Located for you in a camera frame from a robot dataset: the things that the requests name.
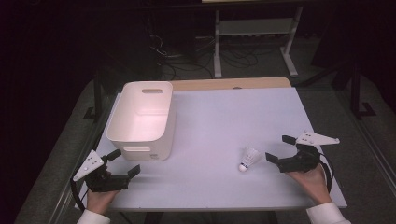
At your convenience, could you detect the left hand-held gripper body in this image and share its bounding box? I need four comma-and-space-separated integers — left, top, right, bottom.
72, 149, 131, 193

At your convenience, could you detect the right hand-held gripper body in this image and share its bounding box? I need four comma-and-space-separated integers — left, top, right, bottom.
277, 131, 341, 174

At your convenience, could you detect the white shuttlecock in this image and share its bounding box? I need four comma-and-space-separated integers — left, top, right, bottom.
237, 146, 262, 173

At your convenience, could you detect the white plastic basket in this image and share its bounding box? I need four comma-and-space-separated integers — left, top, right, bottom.
106, 80, 177, 162

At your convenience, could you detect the person's left hand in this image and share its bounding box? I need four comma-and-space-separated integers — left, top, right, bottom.
86, 189, 120, 216

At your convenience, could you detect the person's right hand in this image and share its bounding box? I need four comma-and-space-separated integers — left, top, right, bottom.
285, 163, 333, 206

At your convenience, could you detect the black metal stand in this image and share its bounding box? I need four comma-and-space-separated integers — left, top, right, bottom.
349, 60, 377, 121
82, 69, 105, 123

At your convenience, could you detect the white board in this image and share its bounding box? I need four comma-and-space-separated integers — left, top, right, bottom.
74, 87, 348, 213

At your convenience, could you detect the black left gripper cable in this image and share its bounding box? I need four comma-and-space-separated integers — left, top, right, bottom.
69, 176, 87, 214

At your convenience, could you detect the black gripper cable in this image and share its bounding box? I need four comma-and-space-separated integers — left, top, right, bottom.
69, 176, 87, 214
317, 153, 335, 194

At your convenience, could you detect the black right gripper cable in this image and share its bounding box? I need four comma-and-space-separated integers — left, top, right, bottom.
317, 153, 335, 194

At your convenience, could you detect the bundle of black floor cables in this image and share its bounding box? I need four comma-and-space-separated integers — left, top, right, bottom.
148, 33, 260, 80

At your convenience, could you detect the white metal desk frame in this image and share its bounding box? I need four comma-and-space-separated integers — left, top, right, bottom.
201, 0, 304, 79

